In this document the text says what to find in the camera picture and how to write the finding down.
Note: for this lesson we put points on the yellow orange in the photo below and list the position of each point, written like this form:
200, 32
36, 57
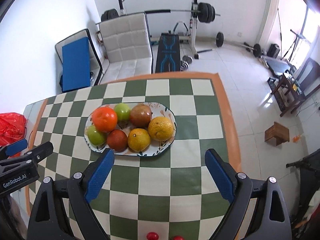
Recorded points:
138, 139
160, 128

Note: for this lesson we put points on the barbell on rack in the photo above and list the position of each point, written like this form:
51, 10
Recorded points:
205, 13

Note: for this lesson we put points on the oval floral ceramic plate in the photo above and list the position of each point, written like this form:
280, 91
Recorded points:
155, 147

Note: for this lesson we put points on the red cherry tomato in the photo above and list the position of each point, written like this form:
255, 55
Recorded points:
177, 238
152, 236

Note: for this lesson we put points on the small wooden stool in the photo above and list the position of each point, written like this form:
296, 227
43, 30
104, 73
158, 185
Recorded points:
278, 132

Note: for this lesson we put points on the red plastic bag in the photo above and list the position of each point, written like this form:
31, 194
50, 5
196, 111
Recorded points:
12, 128

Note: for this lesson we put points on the green apple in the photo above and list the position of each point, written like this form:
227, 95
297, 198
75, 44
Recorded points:
96, 137
123, 112

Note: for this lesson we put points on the dark wooden chair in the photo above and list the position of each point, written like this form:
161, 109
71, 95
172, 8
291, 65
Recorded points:
289, 85

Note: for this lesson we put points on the dark red brown fruit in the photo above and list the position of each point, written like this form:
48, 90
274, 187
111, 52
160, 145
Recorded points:
117, 140

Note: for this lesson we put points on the black blue weight bench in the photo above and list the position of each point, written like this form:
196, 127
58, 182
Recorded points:
168, 54

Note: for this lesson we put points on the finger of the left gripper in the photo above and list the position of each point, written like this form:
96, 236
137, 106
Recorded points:
12, 149
27, 158

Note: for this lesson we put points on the white padded chair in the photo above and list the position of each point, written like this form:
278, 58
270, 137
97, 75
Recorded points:
128, 47

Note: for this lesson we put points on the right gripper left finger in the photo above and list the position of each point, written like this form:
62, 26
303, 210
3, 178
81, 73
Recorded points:
96, 173

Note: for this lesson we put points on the blue cushioned chair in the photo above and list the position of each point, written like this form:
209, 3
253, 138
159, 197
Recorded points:
81, 66

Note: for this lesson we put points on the orange tangerine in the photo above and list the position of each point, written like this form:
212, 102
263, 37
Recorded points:
104, 119

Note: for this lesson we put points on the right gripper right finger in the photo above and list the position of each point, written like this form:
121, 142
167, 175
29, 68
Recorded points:
233, 186

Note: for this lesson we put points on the white squat rack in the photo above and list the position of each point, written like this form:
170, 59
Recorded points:
190, 37

